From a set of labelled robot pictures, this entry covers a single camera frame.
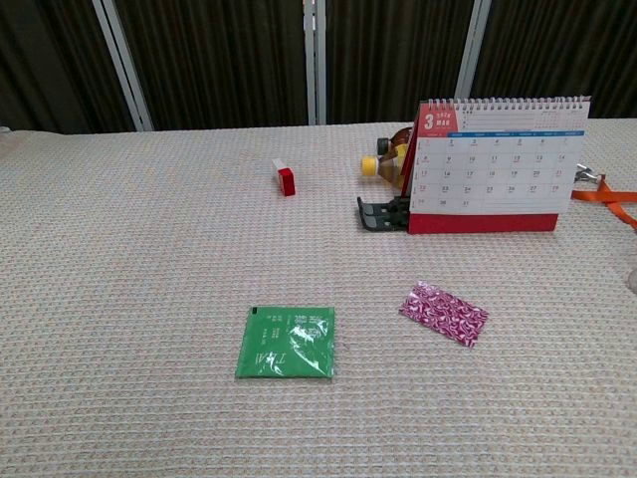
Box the green tea sachet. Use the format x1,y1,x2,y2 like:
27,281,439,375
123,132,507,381
234,305,337,382

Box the woven beige tablecloth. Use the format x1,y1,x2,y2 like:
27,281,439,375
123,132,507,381
0,117,637,478

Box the red desk calendar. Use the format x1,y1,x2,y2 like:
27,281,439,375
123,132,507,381
406,95,592,235

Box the black capped tea bottle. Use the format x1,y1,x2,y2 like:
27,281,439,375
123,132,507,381
376,125,413,155

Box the black folding phone stand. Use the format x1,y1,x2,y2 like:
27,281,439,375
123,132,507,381
355,195,411,233

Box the orange lanyard with metal clip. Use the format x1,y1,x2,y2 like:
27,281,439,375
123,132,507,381
570,161,637,228

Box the white screen frame post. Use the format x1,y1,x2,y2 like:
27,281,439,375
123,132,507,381
302,0,327,125
91,0,155,132
454,0,493,100

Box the yellow capped tea bottle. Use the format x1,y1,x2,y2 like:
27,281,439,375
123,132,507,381
360,151,410,190

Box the magenta patterned snack packet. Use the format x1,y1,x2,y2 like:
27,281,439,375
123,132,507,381
398,280,490,349

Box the red and white stamp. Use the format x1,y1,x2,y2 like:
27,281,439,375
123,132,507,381
271,157,299,198

